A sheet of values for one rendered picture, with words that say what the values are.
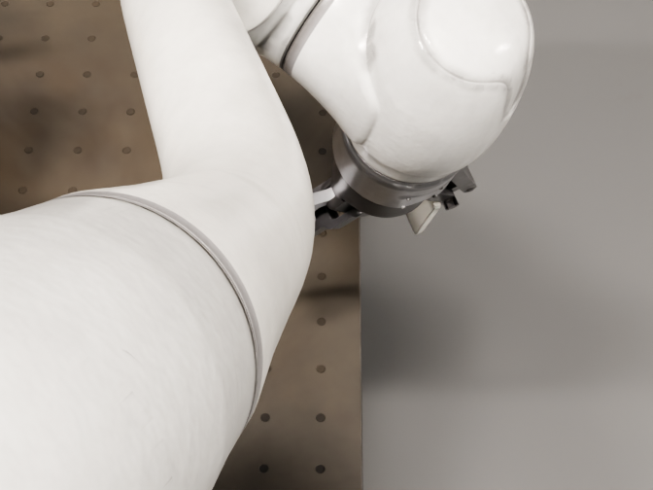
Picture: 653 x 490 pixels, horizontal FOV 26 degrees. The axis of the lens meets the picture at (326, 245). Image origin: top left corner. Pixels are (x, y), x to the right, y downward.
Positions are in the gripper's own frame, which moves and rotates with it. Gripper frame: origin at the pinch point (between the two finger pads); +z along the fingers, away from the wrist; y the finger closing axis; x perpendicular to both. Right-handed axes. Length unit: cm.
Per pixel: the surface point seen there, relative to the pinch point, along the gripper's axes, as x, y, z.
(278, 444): -12.5, -8.7, 14.3
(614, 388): -15, 54, 84
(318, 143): 15.6, 8.2, 22.5
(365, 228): 23, 33, 97
